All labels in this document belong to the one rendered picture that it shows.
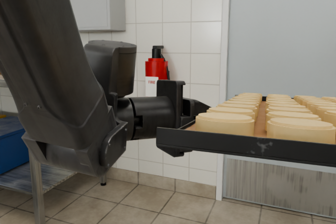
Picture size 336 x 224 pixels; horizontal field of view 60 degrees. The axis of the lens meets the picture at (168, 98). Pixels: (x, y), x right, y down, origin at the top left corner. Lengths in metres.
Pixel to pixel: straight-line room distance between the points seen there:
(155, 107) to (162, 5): 1.67
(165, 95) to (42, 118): 0.20
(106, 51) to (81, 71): 0.08
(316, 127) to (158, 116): 0.20
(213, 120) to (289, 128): 0.06
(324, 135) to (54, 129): 0.21
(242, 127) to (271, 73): 1.66
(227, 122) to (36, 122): 0.16
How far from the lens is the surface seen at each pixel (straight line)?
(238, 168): 2.07
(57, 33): 0.21
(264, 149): 0.22
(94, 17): 2.03
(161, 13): 2.02
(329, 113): 0.37
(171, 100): 0.39
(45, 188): 1.92
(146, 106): 0.37
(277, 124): 0.24
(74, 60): 0.23
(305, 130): 0.23
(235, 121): 0.24
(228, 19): 1.89
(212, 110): 0.30
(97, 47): 0.33
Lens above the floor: 1.06
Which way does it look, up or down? 11 degrees down
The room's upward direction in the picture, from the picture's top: straight up
